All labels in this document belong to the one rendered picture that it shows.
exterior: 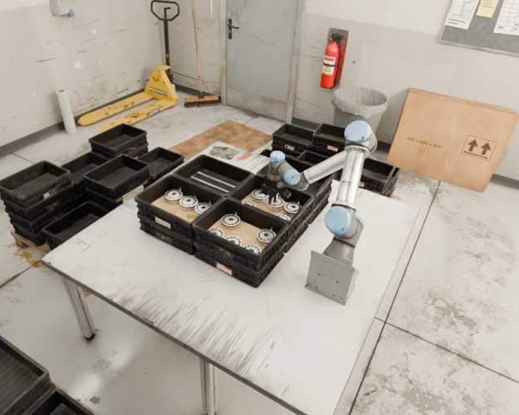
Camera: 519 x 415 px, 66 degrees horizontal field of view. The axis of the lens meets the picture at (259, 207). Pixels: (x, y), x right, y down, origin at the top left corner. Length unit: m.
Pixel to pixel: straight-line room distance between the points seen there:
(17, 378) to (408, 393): 2.03
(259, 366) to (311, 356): 0.22
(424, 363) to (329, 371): 1.16
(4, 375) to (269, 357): 1.18
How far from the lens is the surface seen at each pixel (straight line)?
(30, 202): 3.11
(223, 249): 1.95
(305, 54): 4.95
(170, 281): 2.05
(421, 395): 2.71
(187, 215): 2.22
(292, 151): 3.83
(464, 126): 4.52
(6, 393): 2.16
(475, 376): 2.93
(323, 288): 1.98
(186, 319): 1.90
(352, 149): 1.88
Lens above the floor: 2.20
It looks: 37 degrees down
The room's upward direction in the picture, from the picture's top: 4 degrees clockwise
